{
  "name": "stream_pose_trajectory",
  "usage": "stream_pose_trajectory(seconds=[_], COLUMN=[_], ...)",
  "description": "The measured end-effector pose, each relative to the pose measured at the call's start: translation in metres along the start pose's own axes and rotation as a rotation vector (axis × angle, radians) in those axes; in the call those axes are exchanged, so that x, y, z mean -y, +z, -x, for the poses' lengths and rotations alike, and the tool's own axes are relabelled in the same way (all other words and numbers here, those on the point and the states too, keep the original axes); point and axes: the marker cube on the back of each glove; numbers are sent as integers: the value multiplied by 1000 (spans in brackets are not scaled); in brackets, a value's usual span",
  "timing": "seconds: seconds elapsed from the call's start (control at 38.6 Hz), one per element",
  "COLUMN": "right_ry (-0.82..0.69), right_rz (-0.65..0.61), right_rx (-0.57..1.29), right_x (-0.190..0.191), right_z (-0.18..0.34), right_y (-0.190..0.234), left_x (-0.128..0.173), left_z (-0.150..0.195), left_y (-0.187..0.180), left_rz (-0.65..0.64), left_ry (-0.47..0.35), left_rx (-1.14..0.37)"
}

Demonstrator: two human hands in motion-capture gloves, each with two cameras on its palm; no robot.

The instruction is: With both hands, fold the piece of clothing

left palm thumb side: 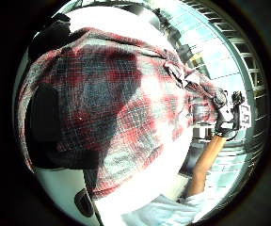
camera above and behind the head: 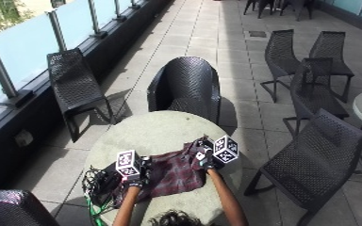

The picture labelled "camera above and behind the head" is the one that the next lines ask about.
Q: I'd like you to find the person's left hand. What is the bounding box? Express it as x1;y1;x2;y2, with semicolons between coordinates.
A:
121;155;154;190

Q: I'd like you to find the black distant chair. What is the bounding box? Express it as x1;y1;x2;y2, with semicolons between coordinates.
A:
243;0;277;19
278;0;317;23

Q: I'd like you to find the dark red plaid cloth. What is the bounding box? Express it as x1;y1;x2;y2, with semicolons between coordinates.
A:
113;135;211;209

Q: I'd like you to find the white wall outlet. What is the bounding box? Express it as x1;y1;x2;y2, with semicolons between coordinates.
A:
14;129;35;148

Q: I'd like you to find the frosted glass railing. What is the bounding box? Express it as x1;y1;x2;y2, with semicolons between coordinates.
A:
0;0;158;119

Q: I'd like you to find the white marker cube left glove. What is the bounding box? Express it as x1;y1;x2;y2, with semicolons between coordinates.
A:
115;149;143;177

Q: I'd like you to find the white marker cube right glove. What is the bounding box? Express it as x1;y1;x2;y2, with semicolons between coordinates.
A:
211;134;241;165

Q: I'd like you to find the white marker cube glove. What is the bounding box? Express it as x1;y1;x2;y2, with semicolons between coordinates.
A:
211;134;241;165
115;149;143;177

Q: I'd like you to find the black woven tub armchair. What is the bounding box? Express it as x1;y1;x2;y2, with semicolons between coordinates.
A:
146;56;223;125
0;188;62;226

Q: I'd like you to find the green cable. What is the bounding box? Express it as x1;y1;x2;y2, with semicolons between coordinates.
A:
87;196;113;226

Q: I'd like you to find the person's right hand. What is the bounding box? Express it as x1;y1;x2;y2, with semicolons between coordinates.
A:
195;138;225;172

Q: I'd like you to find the dark floor drain cover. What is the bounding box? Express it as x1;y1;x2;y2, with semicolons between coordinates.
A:
247;30;269;39

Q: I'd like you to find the black perforated armless chair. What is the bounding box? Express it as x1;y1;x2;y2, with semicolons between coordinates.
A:
46;47;118;144
309;30;355;104
259;28;303;104
282;56;351;137
243;107;362;226

